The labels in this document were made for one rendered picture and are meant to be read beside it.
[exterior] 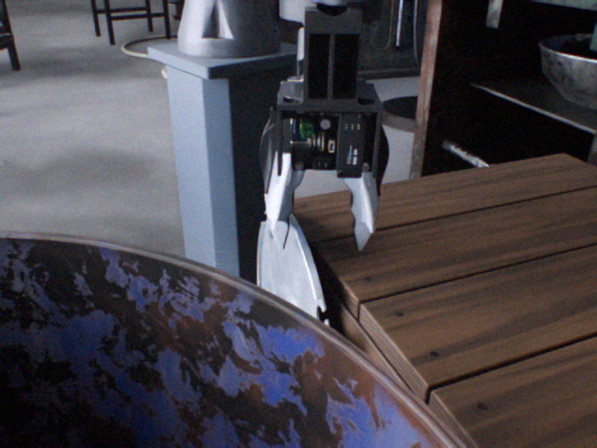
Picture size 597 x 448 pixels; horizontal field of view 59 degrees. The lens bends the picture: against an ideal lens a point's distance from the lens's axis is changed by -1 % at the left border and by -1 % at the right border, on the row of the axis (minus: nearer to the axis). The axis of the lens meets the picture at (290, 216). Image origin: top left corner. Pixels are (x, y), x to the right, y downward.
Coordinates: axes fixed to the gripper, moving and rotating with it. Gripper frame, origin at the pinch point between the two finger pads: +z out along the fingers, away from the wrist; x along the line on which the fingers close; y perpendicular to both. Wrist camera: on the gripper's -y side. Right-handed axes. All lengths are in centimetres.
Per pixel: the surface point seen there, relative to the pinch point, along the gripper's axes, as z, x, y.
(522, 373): 1.2, 12.9, 15.8
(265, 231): 6.8, -5.9, -12.1
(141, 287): -9.8, -8.8, 22.5
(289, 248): 2.9, -2.8, -1.9
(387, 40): 21, 36, -218
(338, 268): 1.3, 1.5, 3.7
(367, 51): 25, 27, -214
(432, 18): -8, 25, -77
